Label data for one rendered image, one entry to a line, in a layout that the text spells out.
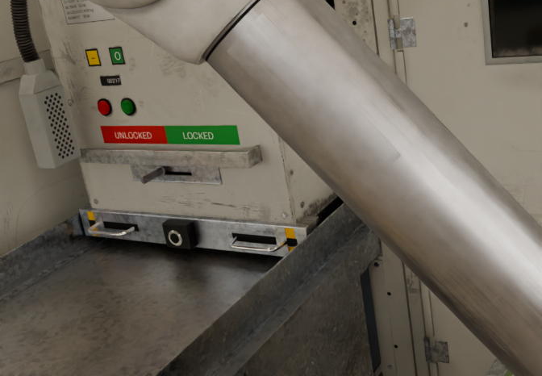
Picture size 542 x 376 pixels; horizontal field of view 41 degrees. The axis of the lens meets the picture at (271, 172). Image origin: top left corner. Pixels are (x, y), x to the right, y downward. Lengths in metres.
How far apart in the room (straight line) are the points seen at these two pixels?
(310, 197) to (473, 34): 0.39
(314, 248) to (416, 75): 0.34
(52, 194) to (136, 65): 0.46
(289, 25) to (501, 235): 0.22
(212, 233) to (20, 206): 0.49
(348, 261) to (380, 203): 0.74
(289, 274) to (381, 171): 0.66
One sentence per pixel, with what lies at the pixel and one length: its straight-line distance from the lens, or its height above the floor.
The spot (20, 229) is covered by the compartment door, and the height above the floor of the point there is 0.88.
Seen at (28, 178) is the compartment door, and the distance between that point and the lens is 1.67.
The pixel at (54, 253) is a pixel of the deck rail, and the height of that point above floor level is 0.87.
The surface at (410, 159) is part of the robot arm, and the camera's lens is 0.55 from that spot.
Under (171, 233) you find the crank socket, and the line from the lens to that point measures 1.38.
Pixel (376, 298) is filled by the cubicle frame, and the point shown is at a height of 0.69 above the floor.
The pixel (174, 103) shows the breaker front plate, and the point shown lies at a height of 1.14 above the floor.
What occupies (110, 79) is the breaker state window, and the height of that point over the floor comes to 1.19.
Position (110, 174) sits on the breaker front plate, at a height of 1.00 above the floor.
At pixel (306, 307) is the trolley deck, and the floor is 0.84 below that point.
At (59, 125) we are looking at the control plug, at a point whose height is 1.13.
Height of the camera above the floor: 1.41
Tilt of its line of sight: 18 degrees down
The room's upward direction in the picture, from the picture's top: 10 degrees counter-clockwise
